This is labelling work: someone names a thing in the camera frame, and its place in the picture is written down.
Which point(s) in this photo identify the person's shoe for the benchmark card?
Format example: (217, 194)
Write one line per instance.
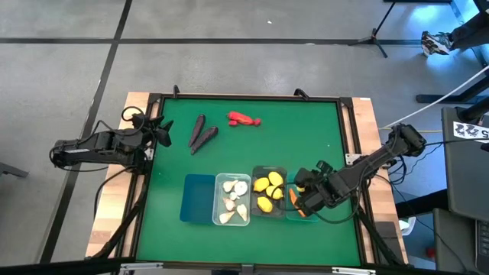
(435, 44)

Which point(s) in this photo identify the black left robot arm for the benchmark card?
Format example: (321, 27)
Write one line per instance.
(88, 147)

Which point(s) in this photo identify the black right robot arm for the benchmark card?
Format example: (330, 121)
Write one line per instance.
(382, 156)

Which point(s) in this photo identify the black rig frame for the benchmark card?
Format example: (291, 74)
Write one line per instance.
(248, 96)

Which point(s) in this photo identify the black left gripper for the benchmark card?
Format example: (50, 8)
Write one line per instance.
(146, 131)

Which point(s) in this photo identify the black desk foot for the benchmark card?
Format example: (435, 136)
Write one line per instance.
(439, 98)

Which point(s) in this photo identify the white cup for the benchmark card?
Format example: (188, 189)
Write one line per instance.
(408, 225)

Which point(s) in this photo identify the black table-edge camera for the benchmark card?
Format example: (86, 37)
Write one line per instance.
(247, 269)

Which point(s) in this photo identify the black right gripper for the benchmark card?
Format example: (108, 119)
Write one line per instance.
(326, 189)

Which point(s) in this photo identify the black desk top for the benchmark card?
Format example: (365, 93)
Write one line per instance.
(466, 172)

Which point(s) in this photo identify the dark purple eggplants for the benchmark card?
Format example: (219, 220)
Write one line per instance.
(204, 140)

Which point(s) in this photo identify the small red pepper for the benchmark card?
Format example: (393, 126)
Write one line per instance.
(232, 123)

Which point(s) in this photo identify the person's leg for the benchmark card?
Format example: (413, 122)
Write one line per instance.
(471, 32)

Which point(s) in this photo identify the dark blue plastic basket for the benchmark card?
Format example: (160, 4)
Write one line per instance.
(198, 198)

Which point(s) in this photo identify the large red pepper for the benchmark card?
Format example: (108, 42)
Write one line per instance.
(240, 117)

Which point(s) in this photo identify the black cabinet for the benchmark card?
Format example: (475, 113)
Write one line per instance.
(454, 244)

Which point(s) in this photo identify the smoky grey plastic basket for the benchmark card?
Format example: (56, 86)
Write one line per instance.
(259, 172)

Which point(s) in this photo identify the orange carrot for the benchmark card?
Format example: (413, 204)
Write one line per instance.
(293, 198)

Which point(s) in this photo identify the teal plastic basket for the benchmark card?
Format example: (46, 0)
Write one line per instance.
(290, 179)

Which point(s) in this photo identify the clear plastic basket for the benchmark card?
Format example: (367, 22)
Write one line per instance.
(216, 191)

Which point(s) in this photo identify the purple carrot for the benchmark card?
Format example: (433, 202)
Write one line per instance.
(196, 130)

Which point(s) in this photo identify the yellow lemon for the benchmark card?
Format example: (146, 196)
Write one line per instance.
(261, 184)
(276, 178)
(274, 192)
(264, 204)

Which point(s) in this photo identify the black floor tripod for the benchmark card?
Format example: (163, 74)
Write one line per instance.
(373, 38)

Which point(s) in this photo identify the white printed paper tag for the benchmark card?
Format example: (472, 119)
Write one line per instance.
(468, 131)

